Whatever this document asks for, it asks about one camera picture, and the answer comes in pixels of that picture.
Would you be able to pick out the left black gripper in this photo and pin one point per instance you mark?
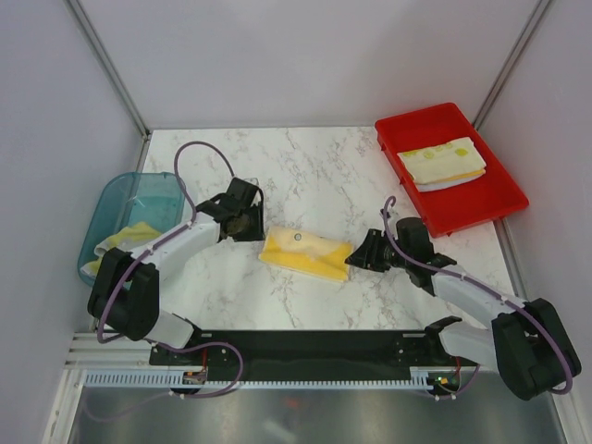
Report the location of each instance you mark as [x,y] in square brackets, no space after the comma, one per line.
[256,234]

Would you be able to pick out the red plastic tray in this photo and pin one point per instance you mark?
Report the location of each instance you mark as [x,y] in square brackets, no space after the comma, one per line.
[492,197]

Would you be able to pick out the yellow towel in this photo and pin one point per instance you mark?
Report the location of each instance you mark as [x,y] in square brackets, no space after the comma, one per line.
[304,252]

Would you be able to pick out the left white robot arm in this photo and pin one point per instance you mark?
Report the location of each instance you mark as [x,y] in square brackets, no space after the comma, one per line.
[125,296]

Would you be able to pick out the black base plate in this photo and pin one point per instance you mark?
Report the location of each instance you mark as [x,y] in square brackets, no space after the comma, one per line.
[311,354]

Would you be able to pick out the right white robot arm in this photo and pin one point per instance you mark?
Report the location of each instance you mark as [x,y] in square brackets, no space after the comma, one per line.
[525,343]

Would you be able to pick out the right aluminium frame post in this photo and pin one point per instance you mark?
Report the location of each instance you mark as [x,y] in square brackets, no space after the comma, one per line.
[512,60]

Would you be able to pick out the green frog pattern towel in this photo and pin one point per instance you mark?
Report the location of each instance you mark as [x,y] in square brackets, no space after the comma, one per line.
[451,160]

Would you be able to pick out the light blue towel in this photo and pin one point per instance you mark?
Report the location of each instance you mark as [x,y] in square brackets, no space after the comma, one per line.
[443,185]

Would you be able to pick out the left aluminium frame post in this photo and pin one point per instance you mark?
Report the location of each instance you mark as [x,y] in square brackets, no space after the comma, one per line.
[105,61]

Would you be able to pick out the grey slotted cable duct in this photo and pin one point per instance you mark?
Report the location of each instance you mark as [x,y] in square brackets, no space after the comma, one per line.
[177,379]

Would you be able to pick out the grey green towel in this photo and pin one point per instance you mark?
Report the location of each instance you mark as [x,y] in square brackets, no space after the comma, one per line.
[126,239]

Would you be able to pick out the teal plastic basket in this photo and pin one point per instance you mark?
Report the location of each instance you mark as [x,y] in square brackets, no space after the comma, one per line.
[143,200]

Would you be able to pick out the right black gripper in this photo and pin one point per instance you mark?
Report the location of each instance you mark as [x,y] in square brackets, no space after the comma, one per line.
[366,253]

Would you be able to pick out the aluminium frame post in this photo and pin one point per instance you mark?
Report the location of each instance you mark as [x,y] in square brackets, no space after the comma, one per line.
[512,60]
[105,61]

